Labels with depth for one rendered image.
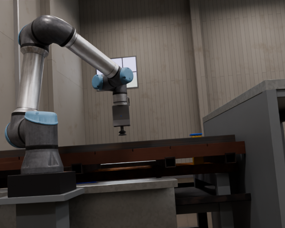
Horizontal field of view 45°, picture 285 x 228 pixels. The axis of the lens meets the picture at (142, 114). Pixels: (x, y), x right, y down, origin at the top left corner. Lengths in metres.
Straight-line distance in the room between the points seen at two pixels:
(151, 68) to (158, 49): 0.71
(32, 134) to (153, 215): 0.68
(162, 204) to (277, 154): 0.56
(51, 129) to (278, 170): 0.87
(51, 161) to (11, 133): 0.23
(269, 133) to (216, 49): 10.87
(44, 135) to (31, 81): 0.28
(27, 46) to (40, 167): 0.52
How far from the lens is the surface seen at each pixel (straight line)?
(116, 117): 1.72
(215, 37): 12.35
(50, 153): 1.27
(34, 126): 1.28
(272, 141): 1.41
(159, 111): 11.72
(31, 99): 1.44
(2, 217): 1.74
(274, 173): 1.42
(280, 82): 1.45
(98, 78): 1.66
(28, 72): 1.47
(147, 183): 1.45
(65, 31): 1.44
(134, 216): 1.63
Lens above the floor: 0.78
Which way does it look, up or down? 7 degrees up
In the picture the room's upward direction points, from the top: 4 degrees counter-clockwise
